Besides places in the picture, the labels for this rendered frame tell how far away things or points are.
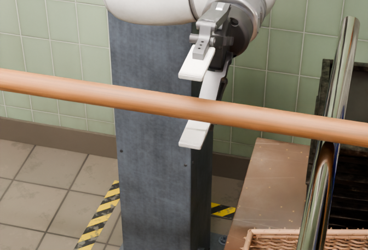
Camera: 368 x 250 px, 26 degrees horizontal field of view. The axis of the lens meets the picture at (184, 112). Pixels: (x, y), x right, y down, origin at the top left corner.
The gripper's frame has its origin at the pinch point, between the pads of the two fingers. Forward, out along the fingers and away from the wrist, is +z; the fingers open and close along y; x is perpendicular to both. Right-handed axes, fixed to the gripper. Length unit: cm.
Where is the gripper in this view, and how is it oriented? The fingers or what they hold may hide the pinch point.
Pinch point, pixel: (194, 103)
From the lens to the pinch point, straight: 102.1
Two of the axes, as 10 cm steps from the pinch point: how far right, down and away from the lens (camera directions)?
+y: 0.0, 7.9, 6.1
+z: -2.6, 5.9, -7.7
